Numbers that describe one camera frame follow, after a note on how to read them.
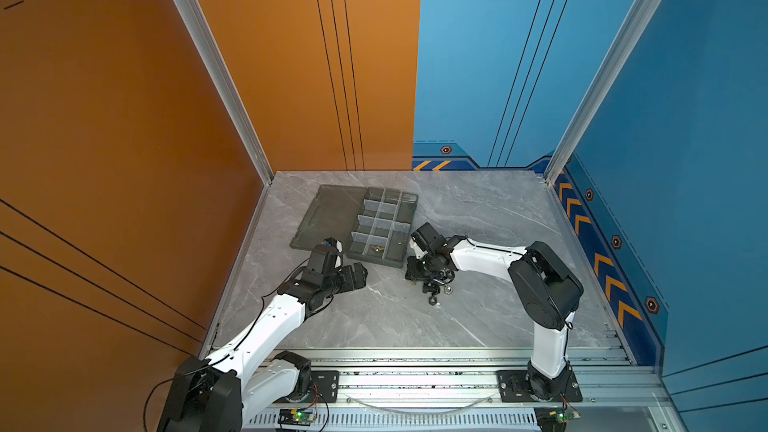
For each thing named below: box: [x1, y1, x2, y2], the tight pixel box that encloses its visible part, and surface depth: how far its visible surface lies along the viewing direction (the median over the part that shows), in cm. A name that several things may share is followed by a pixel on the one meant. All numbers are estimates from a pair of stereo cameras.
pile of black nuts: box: [422, 282, 453, 306], surface depth 91 cm
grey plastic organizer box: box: [290, 184, 418, 268], surface depth 108 cm
